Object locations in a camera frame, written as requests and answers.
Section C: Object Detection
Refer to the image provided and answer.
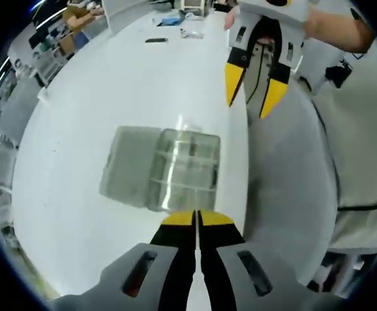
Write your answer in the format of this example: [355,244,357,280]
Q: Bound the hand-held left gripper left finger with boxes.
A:
[50,209,198,311]

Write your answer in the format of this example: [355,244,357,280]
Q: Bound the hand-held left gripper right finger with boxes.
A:
[197,209,311,311]

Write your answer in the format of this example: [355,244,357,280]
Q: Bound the clear plastic guide fixture box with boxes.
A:
[98,125,222,214]

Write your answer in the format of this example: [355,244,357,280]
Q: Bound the white chest device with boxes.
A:
[293,48,354,95]

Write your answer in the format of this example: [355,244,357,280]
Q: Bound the clear plastic bag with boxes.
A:
[178,28,206,40]

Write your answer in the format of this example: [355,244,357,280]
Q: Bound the small white box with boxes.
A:
[180,0,209,10]

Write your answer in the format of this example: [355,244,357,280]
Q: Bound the shelf with storage bins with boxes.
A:
[8,30,79,88]

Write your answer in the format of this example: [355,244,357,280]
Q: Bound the black cable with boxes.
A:
[311,93,377,211]

